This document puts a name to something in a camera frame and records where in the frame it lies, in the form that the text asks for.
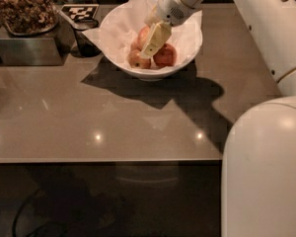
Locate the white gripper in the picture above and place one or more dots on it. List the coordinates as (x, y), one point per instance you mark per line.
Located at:
(171, 11)

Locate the red-yellow apple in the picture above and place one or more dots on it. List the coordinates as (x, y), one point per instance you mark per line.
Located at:
(142, 37)
(136, 61)

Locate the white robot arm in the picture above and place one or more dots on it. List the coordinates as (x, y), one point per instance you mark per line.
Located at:
(258, 184)

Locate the right red apple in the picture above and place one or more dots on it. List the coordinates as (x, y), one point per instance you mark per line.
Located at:
(166, 56)

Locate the white ceramic bowl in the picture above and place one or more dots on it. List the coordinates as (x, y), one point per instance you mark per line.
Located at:
(187, 40)

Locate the dark glass cup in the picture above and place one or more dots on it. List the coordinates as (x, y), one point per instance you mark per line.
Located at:
(85, 46)

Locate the black white marker card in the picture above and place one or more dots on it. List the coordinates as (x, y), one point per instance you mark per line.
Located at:
(80, 12)

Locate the metal box stand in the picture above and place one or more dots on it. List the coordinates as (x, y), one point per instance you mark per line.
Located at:
(49, 49)

